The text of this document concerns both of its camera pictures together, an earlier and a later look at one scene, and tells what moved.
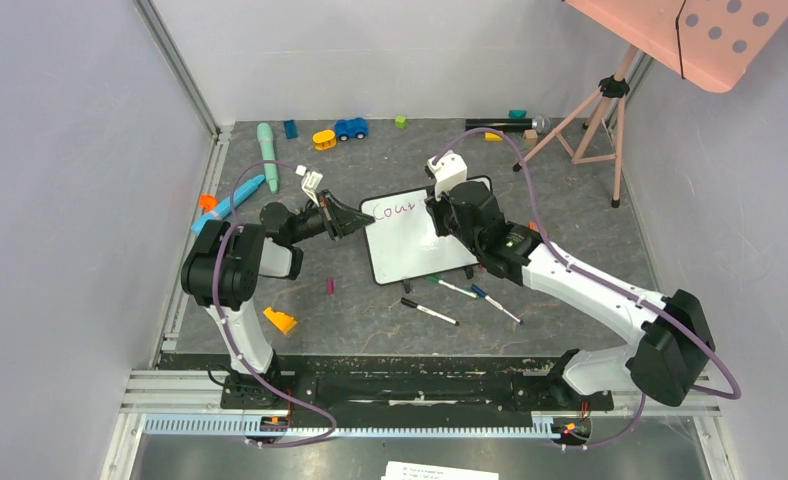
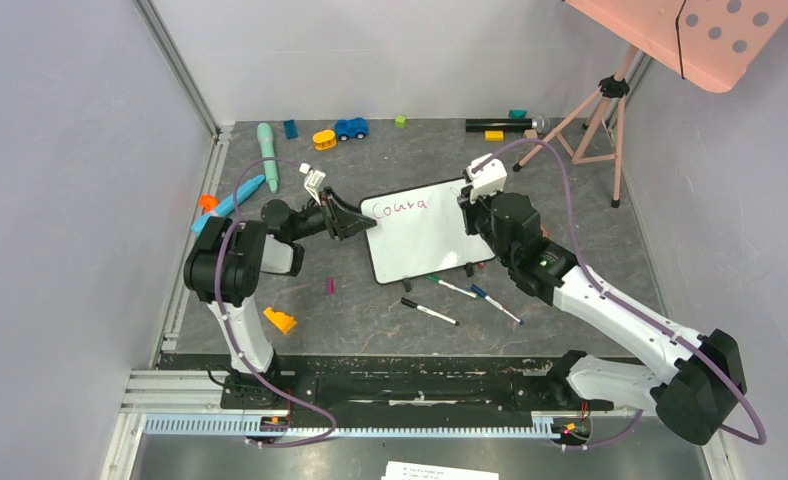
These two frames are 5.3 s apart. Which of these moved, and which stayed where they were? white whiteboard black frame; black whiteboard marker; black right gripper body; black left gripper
Moved: black right gripper body
Stayed: black whiteboard marker; white whiteboard black frame; black left gripper
